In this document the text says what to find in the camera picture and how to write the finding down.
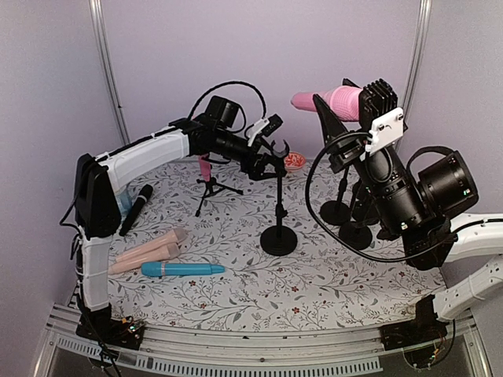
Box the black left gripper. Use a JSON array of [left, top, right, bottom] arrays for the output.
[[212, 127, 288, 180]]

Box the pink microphone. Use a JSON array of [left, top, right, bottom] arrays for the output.
[[290, 86, 362, 122], [198, 154, 211, 181]]

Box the black stand of blue microphone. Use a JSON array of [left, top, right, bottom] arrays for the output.
[[320, 167, 351, 226]]

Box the black straight stand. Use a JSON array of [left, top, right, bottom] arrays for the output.
[[260, 141, 298, 257]]

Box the black round stand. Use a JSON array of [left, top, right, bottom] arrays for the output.
[[338, 192, 373, 251], [351, 181, 380, 225]]

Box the beige microphone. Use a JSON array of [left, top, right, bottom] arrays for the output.
[[108, 243, 181, 275], [116, 228, 188, 262]]

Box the black microphone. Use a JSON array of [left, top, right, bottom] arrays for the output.
[[119, 185, 153, 236]]

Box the blue microphone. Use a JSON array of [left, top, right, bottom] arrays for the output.
[[141, 262, 226, 277]]

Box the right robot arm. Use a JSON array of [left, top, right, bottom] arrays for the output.
[[292, 80, 502, 342]]

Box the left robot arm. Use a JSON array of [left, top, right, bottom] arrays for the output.
[[73, 96, 283, 341]]

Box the red patterned white bowl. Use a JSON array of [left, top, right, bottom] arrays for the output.
[[284, 152, 307, 173]]

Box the blue ceramic mug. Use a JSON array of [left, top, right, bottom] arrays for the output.
[[116, 187, 132, 218]]

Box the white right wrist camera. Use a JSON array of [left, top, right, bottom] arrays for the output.
[[358, 79, 406, 156]]

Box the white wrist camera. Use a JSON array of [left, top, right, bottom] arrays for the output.
[[358, 79, 406, 156], [244, 114, 283, 147]]

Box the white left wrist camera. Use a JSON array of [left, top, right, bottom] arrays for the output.
[[244, 114, 283, 147]]

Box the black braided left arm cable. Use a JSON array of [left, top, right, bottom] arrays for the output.
[[186, 80, 269, 126]]

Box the black tripod shock mount stand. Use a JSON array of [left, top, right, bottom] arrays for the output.
[[195, 176, 244, 217]]

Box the pink microphone in shock mount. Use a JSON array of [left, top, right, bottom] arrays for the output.
[[198, 154, 211, 181]]

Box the aluminium right corner post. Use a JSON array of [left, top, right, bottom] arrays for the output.
[[402, 0, 432, 122]]

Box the aluminium corner post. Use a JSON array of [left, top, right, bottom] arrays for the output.
[[402, 0, 432, 122], [88, 0, 131, 145]]

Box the aluminium front frame rail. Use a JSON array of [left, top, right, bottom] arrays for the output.
[[31, 305, 496, 376]]

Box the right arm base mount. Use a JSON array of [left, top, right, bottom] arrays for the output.
[[379, 295, 456, 371]]

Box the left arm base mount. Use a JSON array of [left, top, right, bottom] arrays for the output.
[[75, 309, 145, 350]]

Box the aluminium left corner post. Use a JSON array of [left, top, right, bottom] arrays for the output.
[[88, 0, 131, 145]]

